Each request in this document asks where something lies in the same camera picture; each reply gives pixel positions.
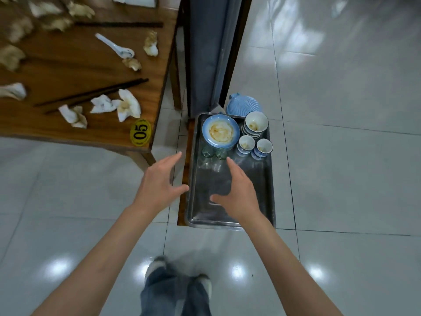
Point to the person's left hand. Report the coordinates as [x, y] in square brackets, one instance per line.
[156, 189]

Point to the person's right hand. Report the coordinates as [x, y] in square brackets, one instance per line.
[240, 197]

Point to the person's right thumb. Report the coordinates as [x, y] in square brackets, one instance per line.
[219, 198]

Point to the person's left thumb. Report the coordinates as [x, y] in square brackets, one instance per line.
[179, 190]

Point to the person's left forearm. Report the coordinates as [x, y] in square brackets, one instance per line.
[98, 259]

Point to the person's right forearm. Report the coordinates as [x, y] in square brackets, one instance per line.
[286, 269]

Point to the metal serving tray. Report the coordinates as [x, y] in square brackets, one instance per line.
[204, 194]

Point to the small clear glass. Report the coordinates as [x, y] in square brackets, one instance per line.
[221, 154]
[207, 153]

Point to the small white blue cup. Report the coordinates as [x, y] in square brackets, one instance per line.
[263, 148]
[246, 144]

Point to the blue plate with sauce stains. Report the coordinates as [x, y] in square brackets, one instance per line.
[221, 131]

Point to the yellow oval table tag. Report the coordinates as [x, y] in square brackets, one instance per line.
[140, 132]

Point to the person's left shoe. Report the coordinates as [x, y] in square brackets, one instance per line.
[155, 264]

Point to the person's shoe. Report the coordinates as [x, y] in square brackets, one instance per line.
[204, 283]
[155, 264]

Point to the stack of white blue bowls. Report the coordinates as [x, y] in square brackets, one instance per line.
[256, 123]

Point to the person's right shoe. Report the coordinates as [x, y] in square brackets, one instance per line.
[204, 283]

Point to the blue shell-shaped dish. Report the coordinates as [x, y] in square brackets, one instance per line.
[241, 103]

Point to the scattered crumpled used tissues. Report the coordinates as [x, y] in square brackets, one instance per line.
[128, 106]

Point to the person's blue jeans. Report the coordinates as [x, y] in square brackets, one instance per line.
[174, 294]

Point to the dark wooden chopstick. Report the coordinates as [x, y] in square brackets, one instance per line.
[118, 24]
[98, 90]
[98, 96]

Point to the brown wooden table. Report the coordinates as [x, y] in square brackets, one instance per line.
[82, 72]

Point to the white ceramic soup spoon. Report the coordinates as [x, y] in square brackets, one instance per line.
[113, 46]

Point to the white tissue box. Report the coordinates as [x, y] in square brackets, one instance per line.
[136, 0]

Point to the grey partition with dark frame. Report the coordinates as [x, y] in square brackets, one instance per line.
[207, 46]

